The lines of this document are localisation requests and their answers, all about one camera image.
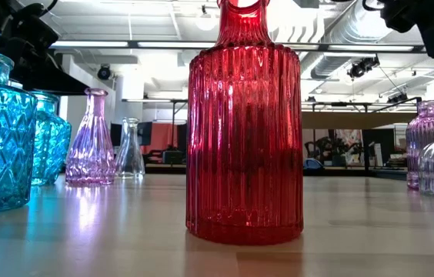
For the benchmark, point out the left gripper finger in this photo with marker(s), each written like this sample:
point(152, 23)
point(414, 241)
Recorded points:
point(47, 87)

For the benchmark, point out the blue square bottle vase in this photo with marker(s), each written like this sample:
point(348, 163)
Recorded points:
point(53, 146)

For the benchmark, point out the pink ribbed cone vase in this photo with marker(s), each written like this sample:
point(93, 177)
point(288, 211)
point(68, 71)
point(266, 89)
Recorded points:
point(92, 154)

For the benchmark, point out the clear hexagonal vase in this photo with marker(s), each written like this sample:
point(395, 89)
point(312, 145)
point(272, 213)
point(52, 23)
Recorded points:
point(130, 161)

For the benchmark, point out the purple ribbed bottle vase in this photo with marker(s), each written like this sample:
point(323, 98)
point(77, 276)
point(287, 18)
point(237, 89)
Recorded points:
point(413, 154)

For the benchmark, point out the red ribbed bottle vase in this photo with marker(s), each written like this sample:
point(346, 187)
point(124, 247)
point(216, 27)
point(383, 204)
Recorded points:
point(244, 134)

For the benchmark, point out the long suspended light bar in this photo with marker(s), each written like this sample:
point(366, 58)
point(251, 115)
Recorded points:
point(94, 44)

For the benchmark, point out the blue diamond-pattern vase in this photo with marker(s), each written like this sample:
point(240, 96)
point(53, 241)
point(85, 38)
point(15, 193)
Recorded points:
point(1, 146)

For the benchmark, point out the black computer monitor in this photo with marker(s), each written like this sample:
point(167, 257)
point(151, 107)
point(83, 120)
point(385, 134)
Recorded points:
point(147, 132)
point(115, 134)

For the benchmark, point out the orange room divider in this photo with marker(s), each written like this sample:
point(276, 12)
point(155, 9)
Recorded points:
point(161, 138)

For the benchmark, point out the large black screen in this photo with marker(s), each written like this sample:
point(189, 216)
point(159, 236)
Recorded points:
point(378, 142)

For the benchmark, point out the colourful poster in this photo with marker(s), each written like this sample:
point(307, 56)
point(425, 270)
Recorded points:
point(349, 144)

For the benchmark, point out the black bag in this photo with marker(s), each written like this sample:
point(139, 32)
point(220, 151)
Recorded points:
point(172, 157)

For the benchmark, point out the white round pendant lamp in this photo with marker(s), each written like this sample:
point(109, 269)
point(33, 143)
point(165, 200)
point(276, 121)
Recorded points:
point(206, 21)

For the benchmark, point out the blue rounded object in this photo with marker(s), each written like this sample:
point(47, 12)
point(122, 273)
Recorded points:
point(312, 164)

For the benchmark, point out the wooden shelf black frame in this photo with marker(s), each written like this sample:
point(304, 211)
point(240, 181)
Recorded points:
point(355, 120)

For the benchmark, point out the black background frame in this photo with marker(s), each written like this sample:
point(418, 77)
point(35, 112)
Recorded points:
point(173, 115)

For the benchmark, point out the black aluminium table frame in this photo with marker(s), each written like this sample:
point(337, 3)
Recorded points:
point(163, 169)

